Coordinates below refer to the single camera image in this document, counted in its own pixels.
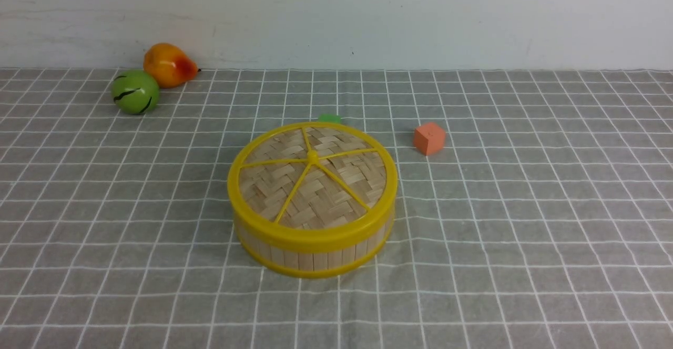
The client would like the yellow woven bamboo steamer lid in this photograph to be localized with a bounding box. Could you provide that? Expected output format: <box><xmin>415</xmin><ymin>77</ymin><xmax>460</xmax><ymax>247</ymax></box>
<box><xmin>227</xmin><ymin>121</ymin><xmax>397</xmax><ymax>252</ymax></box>

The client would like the bamboo steamer basket yellow rim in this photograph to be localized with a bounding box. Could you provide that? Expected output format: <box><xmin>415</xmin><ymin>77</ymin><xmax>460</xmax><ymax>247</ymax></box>
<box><xmin>233</xmin><ymin>211</ymin><xmax>395</xmax><ymax>278</ymax></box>

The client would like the small green block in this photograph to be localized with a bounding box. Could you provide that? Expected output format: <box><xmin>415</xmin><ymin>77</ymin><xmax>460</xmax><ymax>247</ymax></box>
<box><xmin>318</xmin><ymin>114</ymin><xmax>342</xmax><ymax>124</ymax></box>

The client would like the orange cube block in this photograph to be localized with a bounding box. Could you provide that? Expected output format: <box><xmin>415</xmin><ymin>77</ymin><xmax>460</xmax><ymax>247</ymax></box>
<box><xmin>413</xmin><ymin>121</ymin><xmax>447</xmax><ymax>157</ymax></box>

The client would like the orange yellow toy pear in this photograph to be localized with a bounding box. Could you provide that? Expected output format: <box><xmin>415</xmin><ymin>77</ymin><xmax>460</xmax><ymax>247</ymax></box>
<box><xmin>142</xmin><ymin>43</ymin><xmax>201</xmax><ymax>89</ymax></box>

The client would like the green toy apple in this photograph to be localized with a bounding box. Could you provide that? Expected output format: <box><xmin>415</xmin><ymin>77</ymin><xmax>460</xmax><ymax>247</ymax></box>
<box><xmin>111</xmin><ymin>69</ymin><xmax>160</xmax><ymax>115</ymax></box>

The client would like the grey white grid tablecloth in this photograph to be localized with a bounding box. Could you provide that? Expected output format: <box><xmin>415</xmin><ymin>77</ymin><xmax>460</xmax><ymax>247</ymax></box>
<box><xmin>1</xmin><ymin>67</ymin><xmax>672</xmax><ymax>348</ymax></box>

